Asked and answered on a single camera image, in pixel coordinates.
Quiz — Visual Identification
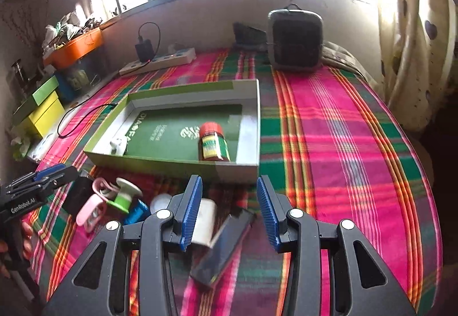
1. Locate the green white spool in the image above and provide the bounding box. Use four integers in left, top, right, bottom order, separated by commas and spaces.
106, 177, 143, 213

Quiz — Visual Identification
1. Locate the black folded item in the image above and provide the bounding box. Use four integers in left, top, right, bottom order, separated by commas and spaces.
233, 22, 267, 52

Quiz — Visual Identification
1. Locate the orange box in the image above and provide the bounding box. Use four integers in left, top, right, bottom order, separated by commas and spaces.
43, 27, 103, 70

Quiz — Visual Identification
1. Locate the black charger adapter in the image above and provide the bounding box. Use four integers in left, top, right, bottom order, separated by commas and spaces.
135, 39, 155, 63

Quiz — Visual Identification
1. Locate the pink handheld fan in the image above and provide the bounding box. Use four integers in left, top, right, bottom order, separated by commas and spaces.
76, 177, 120, 233

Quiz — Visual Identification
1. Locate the black charging cable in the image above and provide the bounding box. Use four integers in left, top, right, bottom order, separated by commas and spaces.
56, 103, 118, 139

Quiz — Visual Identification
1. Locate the red cap pill bottle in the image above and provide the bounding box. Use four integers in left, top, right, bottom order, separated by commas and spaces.
199, 122, 230, 162

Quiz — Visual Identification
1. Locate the left hand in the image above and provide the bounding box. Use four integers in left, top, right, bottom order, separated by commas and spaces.
0, 220, 35, 279

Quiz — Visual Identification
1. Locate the white small object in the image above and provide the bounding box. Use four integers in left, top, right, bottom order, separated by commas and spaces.
109, 135, 128, 156

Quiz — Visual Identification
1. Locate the cream patterned curtain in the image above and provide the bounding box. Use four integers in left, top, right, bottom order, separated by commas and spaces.
379, 0, 457, 132

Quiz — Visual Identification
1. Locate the black rectangular device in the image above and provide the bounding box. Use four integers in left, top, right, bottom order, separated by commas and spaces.
62, 170, 94, 217

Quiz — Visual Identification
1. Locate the grey portable speaker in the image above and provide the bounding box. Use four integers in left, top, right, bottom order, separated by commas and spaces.
266, 3, 324, 72

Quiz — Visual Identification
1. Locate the green cardboard box tray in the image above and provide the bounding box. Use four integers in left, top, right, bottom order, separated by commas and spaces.
84, 79, 261, 184

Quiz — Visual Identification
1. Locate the white round cap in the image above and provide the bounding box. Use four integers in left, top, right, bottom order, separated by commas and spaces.
150, 193, 171, 214

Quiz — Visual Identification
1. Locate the yellow green box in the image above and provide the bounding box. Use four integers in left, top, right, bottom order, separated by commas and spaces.
12, 76, 64, 139

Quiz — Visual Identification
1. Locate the black slim device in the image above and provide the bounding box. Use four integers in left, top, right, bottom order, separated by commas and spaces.
190, 207, 256, 288

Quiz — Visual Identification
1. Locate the white power strip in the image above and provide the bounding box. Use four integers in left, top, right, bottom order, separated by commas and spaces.
119, 48, 196, 76

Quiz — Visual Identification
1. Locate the blue usb device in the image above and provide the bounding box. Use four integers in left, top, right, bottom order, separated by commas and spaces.
123, 200, 151, 225

